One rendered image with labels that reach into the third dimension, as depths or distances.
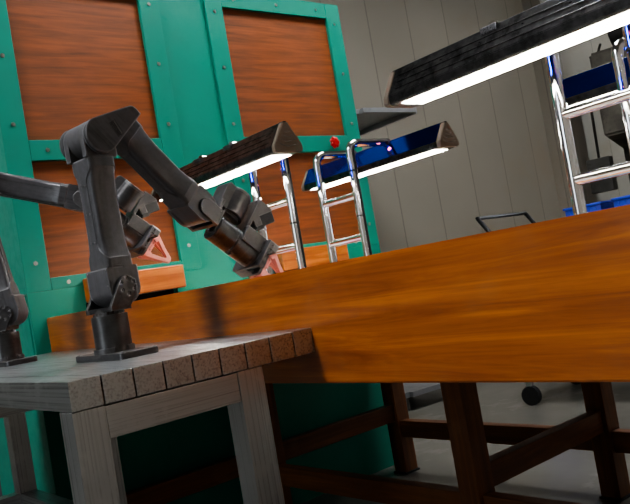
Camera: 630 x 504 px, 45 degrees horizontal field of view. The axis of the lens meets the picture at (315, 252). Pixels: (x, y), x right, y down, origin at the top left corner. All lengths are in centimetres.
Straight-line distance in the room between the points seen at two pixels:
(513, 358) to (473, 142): 491
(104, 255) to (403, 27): 444
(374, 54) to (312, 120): 245
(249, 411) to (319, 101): 194
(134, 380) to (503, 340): 48
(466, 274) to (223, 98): 179
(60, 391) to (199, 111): 168
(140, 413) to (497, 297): 49
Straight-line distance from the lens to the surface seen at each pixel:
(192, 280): 245
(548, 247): 90
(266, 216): 159
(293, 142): 176
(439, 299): 101
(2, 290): 190
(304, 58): 295
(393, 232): 502
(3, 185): 192
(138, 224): 186
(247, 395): 114
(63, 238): 230
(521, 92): 645
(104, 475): 105
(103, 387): 104
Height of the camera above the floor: 74
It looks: 2 degrees up
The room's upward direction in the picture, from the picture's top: 10 degrees counter-clockwise
